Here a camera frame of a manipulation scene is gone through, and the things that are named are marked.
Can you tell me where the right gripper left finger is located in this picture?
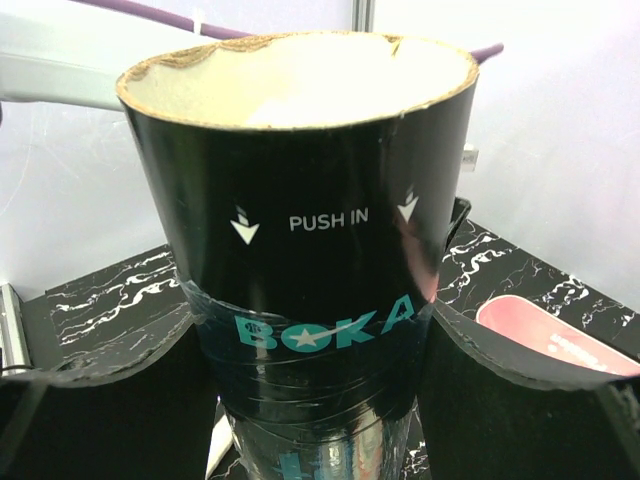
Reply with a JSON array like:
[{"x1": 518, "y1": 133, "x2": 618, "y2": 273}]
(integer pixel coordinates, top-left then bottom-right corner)
[{"x1": 1, "y1": 304, "x2": 217, "y2": 479}]

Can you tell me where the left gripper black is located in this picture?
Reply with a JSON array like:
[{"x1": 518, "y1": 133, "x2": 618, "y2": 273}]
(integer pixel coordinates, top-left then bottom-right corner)
[{"x1": 445, "y1": 197, "x2": 472, "y2": 250}]

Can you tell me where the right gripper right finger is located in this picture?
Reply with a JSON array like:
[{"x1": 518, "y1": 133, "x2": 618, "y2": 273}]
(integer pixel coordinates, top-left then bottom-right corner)
[{"x1": 418, "y1": 301, "x2": 639, "y2": 479}]

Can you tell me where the pink sport racket bag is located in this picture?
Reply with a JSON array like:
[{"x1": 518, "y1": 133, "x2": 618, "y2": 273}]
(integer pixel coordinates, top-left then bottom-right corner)
[{"x1": 475, "y1": 295, "x2": 639, "y2": 376}]

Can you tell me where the black shuttlecock tube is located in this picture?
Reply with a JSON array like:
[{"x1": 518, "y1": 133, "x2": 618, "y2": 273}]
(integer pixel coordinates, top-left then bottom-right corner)
[{"x1": 115, "y1": 30, "x2": 480, "y2": 480}]

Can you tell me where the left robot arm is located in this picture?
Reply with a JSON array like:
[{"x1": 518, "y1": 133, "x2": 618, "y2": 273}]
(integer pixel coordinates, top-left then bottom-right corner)
[{"x1": 1, "y1": 3, "x2": 478, "y2": 255}]

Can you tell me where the pink badminton racket right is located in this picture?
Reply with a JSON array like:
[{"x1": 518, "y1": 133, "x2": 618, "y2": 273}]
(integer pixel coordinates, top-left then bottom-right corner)
[{"x1": 205, "y1": 415, "x2": 233, "y2": 479}]

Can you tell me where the aluminium post left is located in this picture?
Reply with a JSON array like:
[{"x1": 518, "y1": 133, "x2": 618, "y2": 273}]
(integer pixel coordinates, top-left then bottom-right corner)
[{"x1": 351, "y1": 0, "x2": 376, "y2": 32}]

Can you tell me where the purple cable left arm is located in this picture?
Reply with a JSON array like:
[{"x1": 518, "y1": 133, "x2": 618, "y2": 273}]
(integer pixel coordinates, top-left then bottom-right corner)
[{"x1": 74, "y1": 0, "x2": 505, "y2": 64}]

